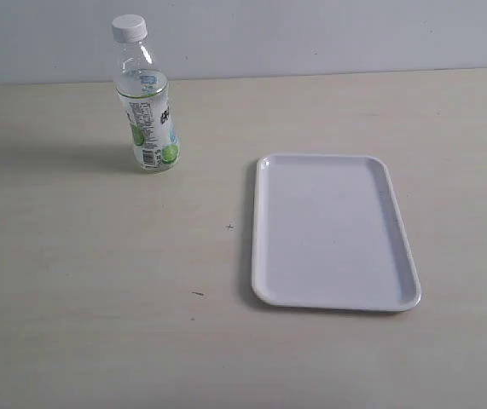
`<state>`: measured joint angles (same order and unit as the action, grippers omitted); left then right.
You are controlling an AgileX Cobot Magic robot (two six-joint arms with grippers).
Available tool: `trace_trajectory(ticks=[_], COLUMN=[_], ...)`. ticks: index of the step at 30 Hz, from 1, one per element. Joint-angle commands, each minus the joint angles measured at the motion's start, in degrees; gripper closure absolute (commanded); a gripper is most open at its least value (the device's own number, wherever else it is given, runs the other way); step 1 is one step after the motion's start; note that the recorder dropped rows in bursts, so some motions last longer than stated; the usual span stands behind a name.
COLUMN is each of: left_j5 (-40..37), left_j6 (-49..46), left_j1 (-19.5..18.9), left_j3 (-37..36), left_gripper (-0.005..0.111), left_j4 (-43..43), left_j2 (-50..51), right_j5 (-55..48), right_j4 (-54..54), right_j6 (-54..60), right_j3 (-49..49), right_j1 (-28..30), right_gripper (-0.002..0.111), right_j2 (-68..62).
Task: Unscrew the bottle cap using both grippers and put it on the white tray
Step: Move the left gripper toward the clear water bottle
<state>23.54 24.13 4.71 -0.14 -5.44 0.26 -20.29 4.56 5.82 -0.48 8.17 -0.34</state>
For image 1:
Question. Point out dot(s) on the white rectangular plastic tray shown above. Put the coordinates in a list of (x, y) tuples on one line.
[(328, 233)]

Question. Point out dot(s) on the white bottle cap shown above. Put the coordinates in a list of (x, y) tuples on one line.
[(129, 28)]

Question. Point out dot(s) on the clear plastic drink bottle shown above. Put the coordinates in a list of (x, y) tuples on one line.
[(144, 93)]

